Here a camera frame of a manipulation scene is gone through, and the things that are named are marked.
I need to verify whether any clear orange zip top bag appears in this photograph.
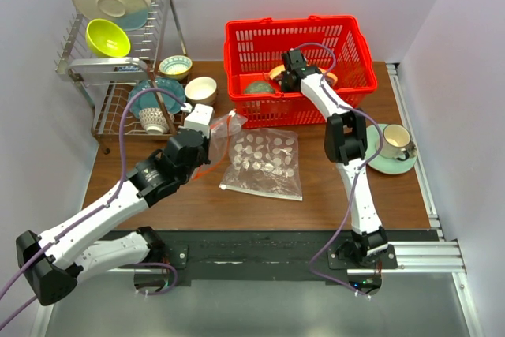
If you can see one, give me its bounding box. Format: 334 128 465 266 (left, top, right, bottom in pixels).
192 110 248 180

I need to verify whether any green toy melon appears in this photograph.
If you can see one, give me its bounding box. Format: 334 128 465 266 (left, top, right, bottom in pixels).
243 81 275 95

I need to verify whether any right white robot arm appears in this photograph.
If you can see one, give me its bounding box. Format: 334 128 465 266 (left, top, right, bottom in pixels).
281 49 388 268

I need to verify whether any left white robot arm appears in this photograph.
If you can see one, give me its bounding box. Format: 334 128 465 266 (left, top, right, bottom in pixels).
16 127 211 305

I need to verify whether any clear bag with white dots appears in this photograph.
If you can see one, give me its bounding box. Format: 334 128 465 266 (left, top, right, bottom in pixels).
219 128 303 201

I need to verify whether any toy steak slice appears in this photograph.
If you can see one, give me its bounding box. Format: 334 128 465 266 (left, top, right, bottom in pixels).
268 65 338 87

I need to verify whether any red plastic shopping basket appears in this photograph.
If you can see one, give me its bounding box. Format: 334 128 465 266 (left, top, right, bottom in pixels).
223 15 377 129

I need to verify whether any grey patterned white bowl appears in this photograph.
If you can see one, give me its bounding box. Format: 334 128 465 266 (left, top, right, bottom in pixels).
139 107 169 135

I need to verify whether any cream white bowl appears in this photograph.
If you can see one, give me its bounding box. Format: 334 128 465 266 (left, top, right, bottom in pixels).
185 77 218 106

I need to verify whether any teal scalloped plate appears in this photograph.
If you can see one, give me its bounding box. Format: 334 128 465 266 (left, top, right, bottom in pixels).
128 77 186 119

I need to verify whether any teal patterned small bowl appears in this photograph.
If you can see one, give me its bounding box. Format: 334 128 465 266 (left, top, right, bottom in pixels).
159 55 193 81

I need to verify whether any metal dish rack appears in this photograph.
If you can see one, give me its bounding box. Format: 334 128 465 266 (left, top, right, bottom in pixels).
56 0 188 154

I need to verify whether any cream enamel mug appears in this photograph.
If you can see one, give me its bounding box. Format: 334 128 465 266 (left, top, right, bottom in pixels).
376 124 416 161

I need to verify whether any mint green saucer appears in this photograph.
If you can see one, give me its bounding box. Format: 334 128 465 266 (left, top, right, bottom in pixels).
365 123 417 175

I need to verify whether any lime green bowl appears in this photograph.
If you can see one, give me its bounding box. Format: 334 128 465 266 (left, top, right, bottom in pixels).
85 19 131 58

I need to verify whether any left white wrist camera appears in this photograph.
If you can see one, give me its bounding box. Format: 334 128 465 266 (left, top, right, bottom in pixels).
182 104 214 138

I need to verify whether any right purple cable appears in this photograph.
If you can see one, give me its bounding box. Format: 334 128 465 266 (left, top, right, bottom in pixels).
294 42 391 298

